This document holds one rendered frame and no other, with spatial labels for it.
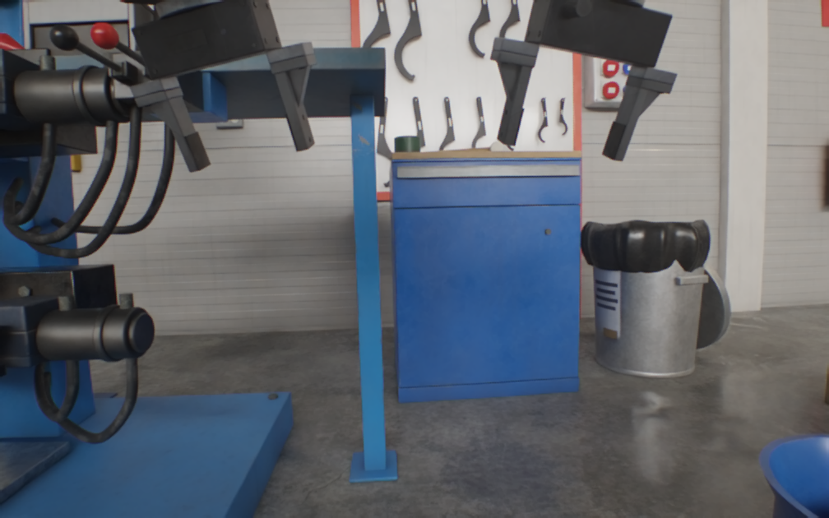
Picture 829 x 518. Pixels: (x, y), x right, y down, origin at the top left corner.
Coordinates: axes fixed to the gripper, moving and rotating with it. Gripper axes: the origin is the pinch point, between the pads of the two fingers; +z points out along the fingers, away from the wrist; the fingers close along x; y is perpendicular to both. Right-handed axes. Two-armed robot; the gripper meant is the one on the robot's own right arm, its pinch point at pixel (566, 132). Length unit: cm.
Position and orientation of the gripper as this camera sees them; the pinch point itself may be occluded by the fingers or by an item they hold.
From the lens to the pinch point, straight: 51.4
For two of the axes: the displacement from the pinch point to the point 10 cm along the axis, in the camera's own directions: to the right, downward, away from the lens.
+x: 9.8, 0.7, 1.8
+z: -1.5, 8.8, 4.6
